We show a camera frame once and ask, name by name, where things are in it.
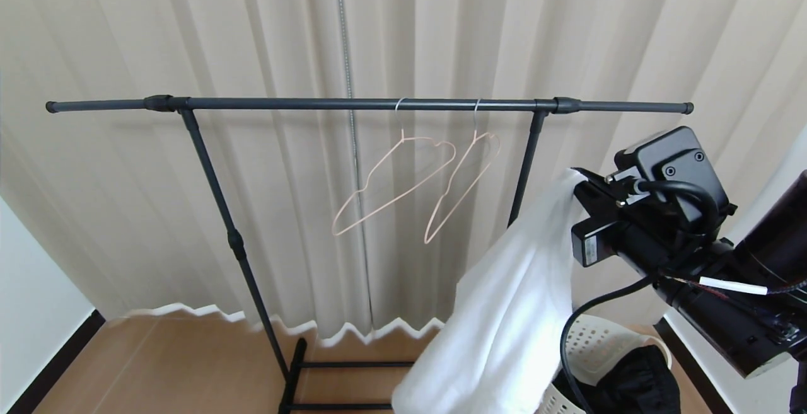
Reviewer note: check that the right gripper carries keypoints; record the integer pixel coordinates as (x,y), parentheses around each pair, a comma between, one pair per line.
(725,319)

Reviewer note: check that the white t-shirt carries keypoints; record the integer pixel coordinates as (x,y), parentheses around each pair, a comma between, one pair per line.
(510,313)

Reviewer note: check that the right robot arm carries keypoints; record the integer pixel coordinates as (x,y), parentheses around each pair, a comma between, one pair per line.
(782,231)

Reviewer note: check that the white laundry basket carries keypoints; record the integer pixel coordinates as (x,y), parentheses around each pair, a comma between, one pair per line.
(605,344)

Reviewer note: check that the pink clothes hanger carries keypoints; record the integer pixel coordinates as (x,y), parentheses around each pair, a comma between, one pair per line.
(403,190)
(463,187)

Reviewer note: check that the black clothes rack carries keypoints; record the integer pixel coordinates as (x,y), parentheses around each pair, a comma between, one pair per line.
(284,104)

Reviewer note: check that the black shorts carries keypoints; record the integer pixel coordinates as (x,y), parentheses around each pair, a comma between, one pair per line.
(637,382)

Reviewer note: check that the beige curtain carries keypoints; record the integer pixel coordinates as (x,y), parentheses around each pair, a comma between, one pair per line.
(157,36)

